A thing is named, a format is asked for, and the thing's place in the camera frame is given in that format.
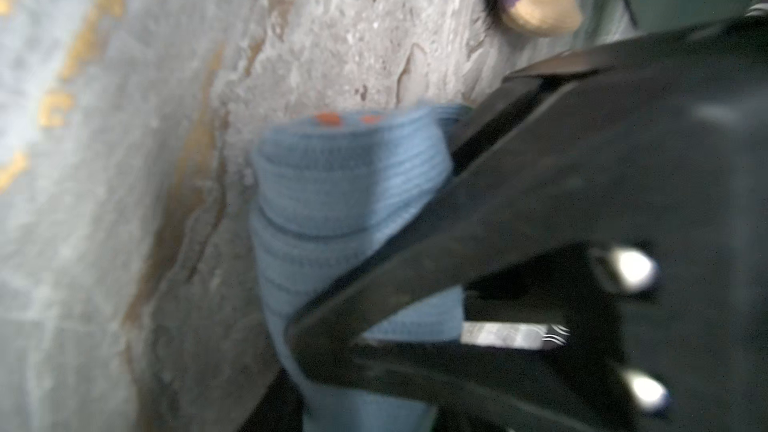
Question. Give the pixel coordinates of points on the blue orange striped sock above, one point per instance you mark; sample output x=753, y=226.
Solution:
x=332, y=189

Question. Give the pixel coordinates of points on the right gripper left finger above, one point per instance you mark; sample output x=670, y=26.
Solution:
x=279, y=410

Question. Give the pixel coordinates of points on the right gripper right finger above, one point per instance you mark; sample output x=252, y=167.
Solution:
x=599, y=260

